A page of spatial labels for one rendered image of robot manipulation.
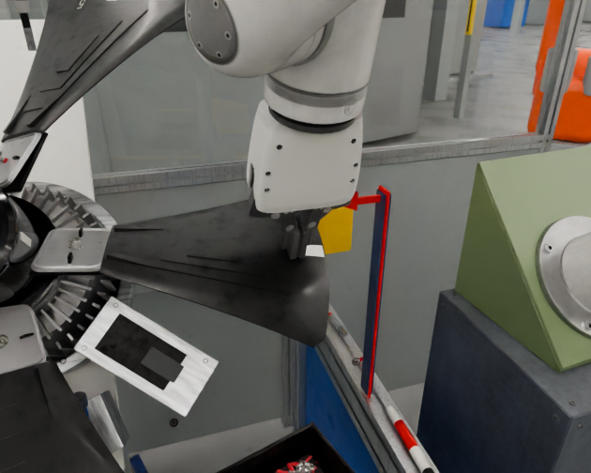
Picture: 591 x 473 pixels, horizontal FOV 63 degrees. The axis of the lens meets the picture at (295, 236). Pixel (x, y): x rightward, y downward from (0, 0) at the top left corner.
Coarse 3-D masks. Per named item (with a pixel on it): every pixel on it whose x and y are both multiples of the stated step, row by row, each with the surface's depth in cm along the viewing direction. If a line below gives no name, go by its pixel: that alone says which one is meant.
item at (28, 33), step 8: (16, 0) 39; (24, 0) 39; (16, 8) 39; (24, 8) 39; (24, 16) 40; (24, 24) 40; (24, 32) 40; (32, 32) 41; (32, 40) 41; (32, 48) 41
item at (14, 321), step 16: (0, 320) 46; (16, 320) 48; (32, 320) 49; (16, 336) 47; (32, 336) 49; (0, 352) 45; (16, 352) 47; (32, 352) 48; (0, 368) 45; (16, 368) 46
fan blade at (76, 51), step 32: (64, 0) 60; (96, 0) 58; (128, 0) 56; (160, 0) 54; (64, 32) 57; (96, 32) 54; (128, 32) 52; (160, 32) 51; (32, 64) 58; (64, 64) 52; (96, 64) 50; (32, 96) 53; (64, 96) 49; (32, 128) 48
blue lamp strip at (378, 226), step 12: (384, 204) 58; (384, 216) 59; (372, 240) 62; (372, 252) 63; (372, 264) 63; (372, 276) 64; (372, 288) 64; (372, 300) 65; (372, 312) 65; (372, 324) 66; (372, 336) 67
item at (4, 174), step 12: (36, 132) 48; (12, 144) 51; (24, 144) 49; (36, 144) 47; (12, 156) 49; (24, 156) 47; (0, 168) 49; (12, 168) 47; (0, 180) 47; (12, 180) 46
